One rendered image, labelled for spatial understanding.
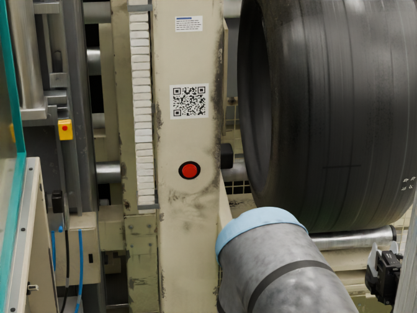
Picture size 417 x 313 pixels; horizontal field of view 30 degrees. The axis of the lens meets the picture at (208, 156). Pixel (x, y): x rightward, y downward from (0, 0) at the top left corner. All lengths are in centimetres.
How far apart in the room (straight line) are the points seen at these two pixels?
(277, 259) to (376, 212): 63
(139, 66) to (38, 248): 39
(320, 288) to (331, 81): 55
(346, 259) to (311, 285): 82
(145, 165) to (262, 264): 71
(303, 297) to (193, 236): 84
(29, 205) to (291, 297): 45
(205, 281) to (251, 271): 86
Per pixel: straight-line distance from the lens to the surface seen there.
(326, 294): 88
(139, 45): 146
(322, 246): 167
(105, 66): 230
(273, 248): 92
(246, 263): 93
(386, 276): 135
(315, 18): 139
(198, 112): 152
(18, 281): 103
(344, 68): 136
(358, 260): 170
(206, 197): 163
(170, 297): 180
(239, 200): 195
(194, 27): 144
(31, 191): 119
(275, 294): 88
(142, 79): 149
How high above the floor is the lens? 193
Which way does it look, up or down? 32 degrees down
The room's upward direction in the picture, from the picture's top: 1 degrees clockwise
